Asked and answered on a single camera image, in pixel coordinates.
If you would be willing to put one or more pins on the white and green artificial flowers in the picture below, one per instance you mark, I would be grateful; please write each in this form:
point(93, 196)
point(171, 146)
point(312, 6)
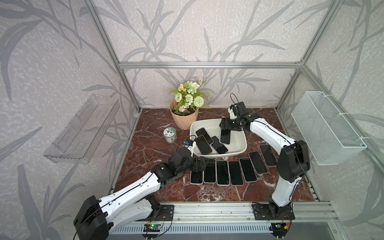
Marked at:
point(189, 98)

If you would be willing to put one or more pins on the right circuit board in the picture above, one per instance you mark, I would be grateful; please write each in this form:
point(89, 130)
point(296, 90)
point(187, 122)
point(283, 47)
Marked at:
point(276, 227)

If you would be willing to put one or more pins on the large phone pink case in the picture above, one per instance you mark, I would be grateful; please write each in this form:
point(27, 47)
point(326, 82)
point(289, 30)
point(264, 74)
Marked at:
point(203, 146)

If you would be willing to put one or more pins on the dark phone back of box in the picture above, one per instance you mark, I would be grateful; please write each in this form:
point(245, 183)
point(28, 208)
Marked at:
point(203, 132)

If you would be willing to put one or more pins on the left circuit board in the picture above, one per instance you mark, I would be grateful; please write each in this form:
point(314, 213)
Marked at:
point(153, 228)

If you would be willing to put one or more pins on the round tin with cartoon lid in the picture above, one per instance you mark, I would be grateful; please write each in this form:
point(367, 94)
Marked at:
point(170, 135)

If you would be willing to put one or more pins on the phone with light blue case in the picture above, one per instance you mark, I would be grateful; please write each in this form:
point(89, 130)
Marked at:
point(210, 172)

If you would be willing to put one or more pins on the beige flower pot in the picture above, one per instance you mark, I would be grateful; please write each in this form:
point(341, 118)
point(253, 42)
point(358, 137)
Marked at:
point(183, 122)

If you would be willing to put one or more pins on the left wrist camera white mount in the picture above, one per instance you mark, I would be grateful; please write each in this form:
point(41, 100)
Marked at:
point(190, 145)

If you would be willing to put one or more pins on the phone with pink case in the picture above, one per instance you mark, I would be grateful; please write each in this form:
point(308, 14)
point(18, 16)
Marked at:
point(197, 178)

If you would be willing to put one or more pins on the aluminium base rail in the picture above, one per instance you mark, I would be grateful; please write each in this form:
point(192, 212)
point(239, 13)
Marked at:
point(229, 218)

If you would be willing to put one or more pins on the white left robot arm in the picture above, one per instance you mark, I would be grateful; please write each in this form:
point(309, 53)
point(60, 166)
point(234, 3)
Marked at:
point(97, 218)

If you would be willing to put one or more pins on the large phone grey case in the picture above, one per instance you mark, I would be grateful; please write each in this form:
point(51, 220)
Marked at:
point(248, 170)

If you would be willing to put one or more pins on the phone with cream case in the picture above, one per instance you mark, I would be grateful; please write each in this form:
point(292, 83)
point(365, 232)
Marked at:
point(222, 169)

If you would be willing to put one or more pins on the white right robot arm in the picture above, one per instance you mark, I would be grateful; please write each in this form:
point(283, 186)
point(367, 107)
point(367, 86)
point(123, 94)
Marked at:
point(292, 165)

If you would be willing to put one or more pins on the circuit board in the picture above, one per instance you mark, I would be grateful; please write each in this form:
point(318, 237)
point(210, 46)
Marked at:
point(276, 227)
point(153, 228)

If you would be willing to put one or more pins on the clear acrylic wall shelf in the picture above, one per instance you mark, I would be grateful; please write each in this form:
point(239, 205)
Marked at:
point(79, 140)

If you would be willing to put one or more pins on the small phone pink case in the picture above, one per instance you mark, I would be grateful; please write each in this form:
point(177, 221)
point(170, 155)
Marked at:
point(268, 155)

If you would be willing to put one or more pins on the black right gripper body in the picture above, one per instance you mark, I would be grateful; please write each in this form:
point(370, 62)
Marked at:
point(232, 124)

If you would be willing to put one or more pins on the white plastic storage box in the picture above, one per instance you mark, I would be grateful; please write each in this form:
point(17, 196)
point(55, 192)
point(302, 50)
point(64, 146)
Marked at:
point(238, 141)

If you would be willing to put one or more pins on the white wire mesh basket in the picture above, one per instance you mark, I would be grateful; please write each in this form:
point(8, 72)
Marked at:
point(330, 137)

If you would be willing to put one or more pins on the phone light blue bottom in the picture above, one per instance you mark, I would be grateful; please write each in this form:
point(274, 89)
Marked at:
point(219, 147)

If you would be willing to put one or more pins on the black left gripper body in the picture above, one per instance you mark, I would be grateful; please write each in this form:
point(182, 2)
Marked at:
point(193, 165)

